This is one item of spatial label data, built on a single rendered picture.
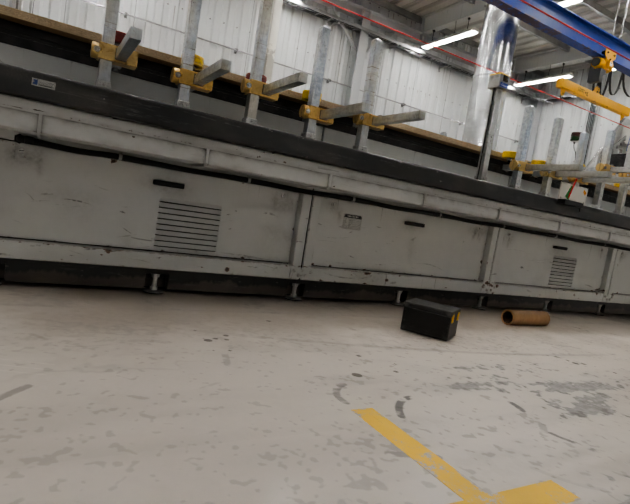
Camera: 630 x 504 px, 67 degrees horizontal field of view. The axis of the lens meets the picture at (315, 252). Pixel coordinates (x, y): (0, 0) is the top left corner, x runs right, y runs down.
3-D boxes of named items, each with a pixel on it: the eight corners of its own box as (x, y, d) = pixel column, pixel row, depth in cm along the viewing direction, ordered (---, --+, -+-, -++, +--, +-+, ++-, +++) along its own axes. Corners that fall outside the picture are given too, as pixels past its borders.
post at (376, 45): (364, 156, 202) (383, 39, 198) (357, 154, 200) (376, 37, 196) (359, 156, 205) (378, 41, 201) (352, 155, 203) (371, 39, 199)
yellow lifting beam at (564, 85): (628, 122, 731) (632, 101, 728) (560, 93, 646) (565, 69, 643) (621, 122, 739) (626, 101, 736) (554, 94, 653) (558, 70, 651)
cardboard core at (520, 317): (551, 313, 260) (515, 311, 245) (548, 327, 261) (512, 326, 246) (538, 309, 267) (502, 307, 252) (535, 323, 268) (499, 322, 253)
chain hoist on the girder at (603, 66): (611, 95, 687) (619, 61, 683) (598, 89, 671) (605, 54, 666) (594, 98, 710) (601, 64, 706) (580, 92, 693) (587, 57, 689)
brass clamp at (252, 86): (278, 100, 178) (280, 86, 178) (244, 90, 171) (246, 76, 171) (272, 102, 183) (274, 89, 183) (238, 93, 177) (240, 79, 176)
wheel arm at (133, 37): (141, 44, 127) (143, 28, 127) (128, 40, 126) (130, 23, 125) (119, 72, 165) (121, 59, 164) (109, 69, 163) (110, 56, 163)
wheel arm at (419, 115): (424, 122, 177) (426, 111, 177) (417, 120, 175) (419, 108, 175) (358, 130, 215) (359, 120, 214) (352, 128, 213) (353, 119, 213)
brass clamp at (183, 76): (212, 91, 166) (214, 76, 165) (173, 80, 159) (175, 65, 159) (207, 93, 171) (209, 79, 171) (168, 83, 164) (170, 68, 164)
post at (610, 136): (599, 210, 289) (616, 130, 285) (596, 209, 287) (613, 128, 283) (594, 209, 292) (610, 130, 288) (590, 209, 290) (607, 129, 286)
